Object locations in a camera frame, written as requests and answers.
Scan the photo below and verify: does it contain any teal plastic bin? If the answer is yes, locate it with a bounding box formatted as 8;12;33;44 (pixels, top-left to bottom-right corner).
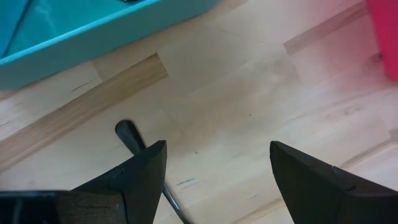
0;0;223;91

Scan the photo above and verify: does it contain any silver metal fork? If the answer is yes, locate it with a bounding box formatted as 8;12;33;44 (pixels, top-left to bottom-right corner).
114;119;192;224

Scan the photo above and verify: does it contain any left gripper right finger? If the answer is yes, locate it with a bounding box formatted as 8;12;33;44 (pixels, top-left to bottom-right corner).
269;141;398;224

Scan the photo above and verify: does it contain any pink plastic bin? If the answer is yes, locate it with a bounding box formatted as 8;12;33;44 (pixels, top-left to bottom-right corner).
366;0;398;82

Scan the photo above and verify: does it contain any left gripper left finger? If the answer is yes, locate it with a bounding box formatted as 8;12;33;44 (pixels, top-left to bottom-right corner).
0;139;168;224

